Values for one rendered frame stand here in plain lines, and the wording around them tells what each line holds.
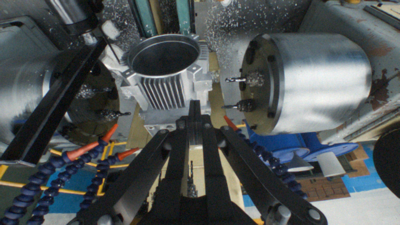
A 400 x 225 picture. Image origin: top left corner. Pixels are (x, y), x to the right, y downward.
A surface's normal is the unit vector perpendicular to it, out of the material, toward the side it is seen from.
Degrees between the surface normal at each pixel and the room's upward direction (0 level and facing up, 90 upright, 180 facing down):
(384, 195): 90
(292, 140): 90
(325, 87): 43
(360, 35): 90
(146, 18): 0
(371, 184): 90
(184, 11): 0
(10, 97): 54
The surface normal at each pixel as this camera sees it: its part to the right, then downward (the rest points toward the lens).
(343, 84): 0.01, 0.21
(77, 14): 0.70, 0.57
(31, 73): -0.02, -0.31
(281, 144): -0.42, -0.50
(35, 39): 1.00, -0.07
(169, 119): -0.04, -0.57
